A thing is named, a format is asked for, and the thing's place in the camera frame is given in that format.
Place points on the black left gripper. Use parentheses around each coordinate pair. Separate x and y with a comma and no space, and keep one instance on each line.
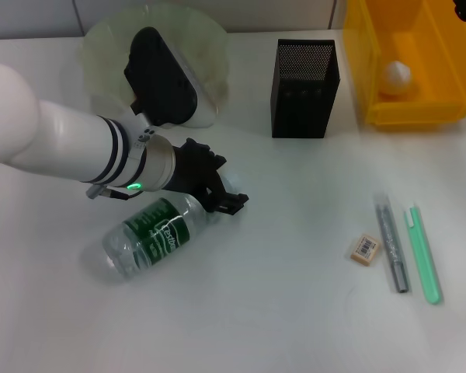
(196,167)

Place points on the clear water bottle green label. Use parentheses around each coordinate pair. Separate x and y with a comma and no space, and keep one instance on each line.
(151,241)

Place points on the white paper ball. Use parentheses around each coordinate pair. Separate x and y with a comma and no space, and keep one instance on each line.
(396,77)

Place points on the beige eraser with barcode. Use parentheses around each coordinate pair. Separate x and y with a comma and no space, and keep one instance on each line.
(366,249)

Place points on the green pen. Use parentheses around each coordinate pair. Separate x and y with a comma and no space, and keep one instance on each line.
(423,256)

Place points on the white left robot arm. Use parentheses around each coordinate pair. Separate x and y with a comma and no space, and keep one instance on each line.
(62,136)

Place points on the black mesh pen holder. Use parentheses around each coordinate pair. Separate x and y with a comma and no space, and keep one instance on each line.
(304,89)

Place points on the translucent green fruit bowl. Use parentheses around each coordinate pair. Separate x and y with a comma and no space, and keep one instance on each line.
(209,46)

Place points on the grey pen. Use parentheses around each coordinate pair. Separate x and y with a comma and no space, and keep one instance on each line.
(391,245)

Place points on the yellow plastic bin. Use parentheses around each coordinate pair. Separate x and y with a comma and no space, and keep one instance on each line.
(431,50)

